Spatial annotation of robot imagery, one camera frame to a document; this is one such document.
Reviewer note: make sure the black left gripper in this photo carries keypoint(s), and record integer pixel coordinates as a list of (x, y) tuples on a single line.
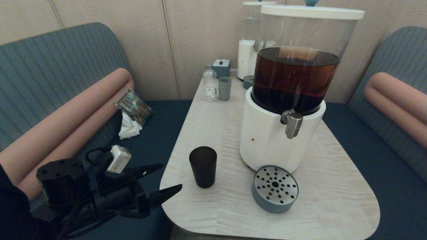
[(120, 196)]

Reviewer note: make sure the black plastic cup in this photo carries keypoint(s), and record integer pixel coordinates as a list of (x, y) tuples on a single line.
[(203, 166)]

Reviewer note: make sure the silver metal dispenser tap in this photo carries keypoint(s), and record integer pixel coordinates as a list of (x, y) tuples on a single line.
[(293, 125)]

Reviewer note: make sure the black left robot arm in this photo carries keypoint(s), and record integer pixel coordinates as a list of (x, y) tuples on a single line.
[(60, 180)]

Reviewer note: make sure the grey blue cup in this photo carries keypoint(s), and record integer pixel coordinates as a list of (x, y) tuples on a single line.
[(224, 89)]

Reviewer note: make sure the crumpled white tissue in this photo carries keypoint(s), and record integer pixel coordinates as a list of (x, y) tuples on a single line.
[(129, 129)]

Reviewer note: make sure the green snack packet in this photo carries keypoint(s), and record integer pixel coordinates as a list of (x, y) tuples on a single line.
[(133, 106)]

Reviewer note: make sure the pink bolster cushion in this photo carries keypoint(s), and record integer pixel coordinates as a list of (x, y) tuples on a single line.
[(66, 123), (393, 96)]

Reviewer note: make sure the clear plastic water bottle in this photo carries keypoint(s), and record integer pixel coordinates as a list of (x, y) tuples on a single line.
[(210, 85)]

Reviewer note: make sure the large tea drink dispenser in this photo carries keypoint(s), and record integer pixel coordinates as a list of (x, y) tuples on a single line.
[(267, 146)]

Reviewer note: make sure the round blue perforated drip tray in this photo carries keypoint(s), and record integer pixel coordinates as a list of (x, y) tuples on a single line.
[(274, 186), (248, 82)]

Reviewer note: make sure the blue tissue box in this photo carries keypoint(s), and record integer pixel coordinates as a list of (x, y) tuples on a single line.
[(221, 68)]

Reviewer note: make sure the blue grey ribbed sofa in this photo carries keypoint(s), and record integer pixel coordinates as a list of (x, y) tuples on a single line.
[(400, 60), (50, 66)]

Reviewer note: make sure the empty clear drink dispenser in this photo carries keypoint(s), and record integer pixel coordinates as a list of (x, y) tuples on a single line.
[(246, 56)]

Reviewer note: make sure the white dispenser lid blue knob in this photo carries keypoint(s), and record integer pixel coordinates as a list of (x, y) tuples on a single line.
[(310, 12), (253, 3)]

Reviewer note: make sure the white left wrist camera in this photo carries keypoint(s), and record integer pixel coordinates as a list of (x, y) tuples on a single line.
[(119, 159)]

